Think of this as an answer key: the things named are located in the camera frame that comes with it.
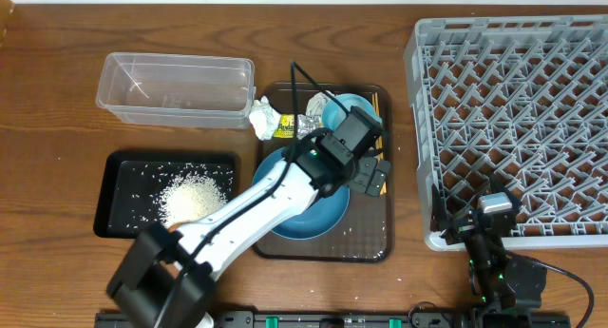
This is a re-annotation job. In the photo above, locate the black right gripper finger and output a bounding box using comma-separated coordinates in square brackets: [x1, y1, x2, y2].
[429, 184, 452, 232]
[488, 174, 522, 209]

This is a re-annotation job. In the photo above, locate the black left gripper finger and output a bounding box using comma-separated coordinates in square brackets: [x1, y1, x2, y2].
[349, 157, 378, 193]
[368, 161, 391, 197]

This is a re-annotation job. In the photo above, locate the silver foil snack wrapper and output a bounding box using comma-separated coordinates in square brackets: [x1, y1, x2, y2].
[273, 92, 333, 139]

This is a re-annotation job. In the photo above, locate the dark blue plate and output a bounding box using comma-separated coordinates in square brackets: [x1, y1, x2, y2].
[251, 146, 352, 241]

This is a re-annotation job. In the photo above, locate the white tissue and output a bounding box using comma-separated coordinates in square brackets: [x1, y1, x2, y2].
[249, 96, 281, 141]

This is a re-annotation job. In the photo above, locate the pile of white rice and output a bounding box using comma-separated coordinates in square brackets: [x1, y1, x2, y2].
[152, 172, 229, 228]

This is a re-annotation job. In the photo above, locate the orange carrot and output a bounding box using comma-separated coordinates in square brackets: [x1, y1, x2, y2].
[168, 222, 188, 232]

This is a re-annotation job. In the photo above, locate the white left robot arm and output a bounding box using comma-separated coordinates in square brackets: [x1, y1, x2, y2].
[106, 87, 390, 328]

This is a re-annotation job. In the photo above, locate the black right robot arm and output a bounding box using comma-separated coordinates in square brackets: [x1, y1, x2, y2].
[431, 175, 547, 327]

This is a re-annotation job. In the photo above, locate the grey dishwasher rack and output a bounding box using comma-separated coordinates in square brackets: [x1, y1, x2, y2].
[404, 14, 607, 251]

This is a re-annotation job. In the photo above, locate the black waste tray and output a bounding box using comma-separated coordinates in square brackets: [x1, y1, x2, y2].
[93, 150, 237, 239]

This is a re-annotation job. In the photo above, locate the wooden chopstick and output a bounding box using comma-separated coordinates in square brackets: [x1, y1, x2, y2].
[372, 92, 390, 195]
[370, 92, 386, 196]

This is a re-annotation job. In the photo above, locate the light blue bowl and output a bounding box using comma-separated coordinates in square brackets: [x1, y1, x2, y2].
[322, 93, 382, 130]

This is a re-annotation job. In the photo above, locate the dark brown serving tray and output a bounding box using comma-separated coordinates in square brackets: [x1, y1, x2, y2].
[252, 82, 394, 263]

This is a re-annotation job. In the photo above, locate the clear plastic bin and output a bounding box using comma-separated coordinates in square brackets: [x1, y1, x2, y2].
[96, 52, 256, 129]

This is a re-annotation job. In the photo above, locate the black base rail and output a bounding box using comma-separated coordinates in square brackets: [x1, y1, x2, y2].
[94, 309, 571, 328]

